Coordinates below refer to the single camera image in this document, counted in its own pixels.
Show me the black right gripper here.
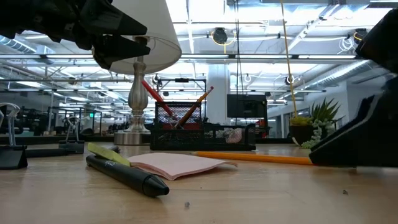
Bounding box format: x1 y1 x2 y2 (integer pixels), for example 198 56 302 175
313 9 398 152

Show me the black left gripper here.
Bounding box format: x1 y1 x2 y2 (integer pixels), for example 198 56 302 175
0 0 151 70

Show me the red pen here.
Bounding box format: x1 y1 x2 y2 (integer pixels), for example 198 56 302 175
140 78 175 121

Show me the orange pencil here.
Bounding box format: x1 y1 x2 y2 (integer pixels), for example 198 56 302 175
192 151 314 166
177 86 215 127

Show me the yellow highlighter pen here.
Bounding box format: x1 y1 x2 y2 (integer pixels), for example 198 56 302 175
86 142 132 167

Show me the black binder clip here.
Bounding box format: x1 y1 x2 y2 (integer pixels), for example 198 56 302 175
0 102 29 170
58 116 86 155

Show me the pink sticky note pad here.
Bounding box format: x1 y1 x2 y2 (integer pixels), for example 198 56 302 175
126 152 239 182

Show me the black mesh desk organizer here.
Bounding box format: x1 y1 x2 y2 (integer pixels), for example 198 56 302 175
149 101 257 152

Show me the white shade silver table lamp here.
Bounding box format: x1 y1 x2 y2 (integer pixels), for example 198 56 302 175
107 0 183 146

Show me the potted green succulent plant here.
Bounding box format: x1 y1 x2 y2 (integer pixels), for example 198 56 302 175
288 98 346 149

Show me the black monitor screen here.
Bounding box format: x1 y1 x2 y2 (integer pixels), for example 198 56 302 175
226 93 269 119

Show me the black ceiling cable reel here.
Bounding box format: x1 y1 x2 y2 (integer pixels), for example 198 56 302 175
353 27 369 42
212 27 229 45

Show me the black metal rack frame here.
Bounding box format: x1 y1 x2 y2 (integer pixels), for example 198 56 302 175
156 77 208 103

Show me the yellow power cord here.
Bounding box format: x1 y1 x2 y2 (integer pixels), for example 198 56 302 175
279 0 299 121

